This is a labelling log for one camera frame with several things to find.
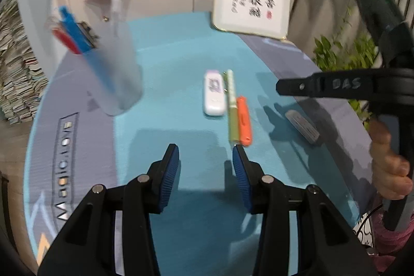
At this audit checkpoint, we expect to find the green pen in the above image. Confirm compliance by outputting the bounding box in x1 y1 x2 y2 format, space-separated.
224 69 242 144

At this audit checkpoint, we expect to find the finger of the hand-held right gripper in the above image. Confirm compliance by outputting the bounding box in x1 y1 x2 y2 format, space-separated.
276 69 379 101

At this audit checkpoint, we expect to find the frosted plastic cup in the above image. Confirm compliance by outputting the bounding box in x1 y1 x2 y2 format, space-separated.
86 19 145 117

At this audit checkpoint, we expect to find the grey eraser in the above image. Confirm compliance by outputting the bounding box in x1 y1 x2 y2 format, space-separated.
285 109 321 145

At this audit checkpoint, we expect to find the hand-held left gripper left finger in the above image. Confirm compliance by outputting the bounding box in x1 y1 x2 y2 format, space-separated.
37 143 180 276

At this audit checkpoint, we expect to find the pile of stacked books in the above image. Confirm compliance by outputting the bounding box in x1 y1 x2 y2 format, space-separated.
0 0 49 125

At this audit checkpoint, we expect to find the pink patterned pen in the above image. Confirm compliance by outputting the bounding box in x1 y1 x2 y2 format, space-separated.
52 24 81 54

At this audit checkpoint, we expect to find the green leafy plant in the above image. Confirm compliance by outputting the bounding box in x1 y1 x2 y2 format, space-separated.
312 4 380 131

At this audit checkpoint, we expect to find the person's right forearm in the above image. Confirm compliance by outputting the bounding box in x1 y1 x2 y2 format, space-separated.
352 198 414 276

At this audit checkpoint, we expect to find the orange marker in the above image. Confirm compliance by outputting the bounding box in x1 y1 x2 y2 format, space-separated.
236 96 254 147

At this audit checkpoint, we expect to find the printed table mat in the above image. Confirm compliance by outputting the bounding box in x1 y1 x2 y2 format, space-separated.
24 11 383 276

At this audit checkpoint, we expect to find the blue pen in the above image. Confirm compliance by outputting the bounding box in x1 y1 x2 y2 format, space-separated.
59 6 119 99

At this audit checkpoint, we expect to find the white pink eraser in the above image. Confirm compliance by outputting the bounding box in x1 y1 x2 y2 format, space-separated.
203 69 226 117

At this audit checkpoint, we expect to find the person's right hand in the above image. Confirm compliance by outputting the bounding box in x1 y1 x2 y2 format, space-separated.
369 119 414 202

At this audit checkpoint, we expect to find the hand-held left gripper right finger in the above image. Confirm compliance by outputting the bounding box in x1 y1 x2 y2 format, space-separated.
232 145 378 276

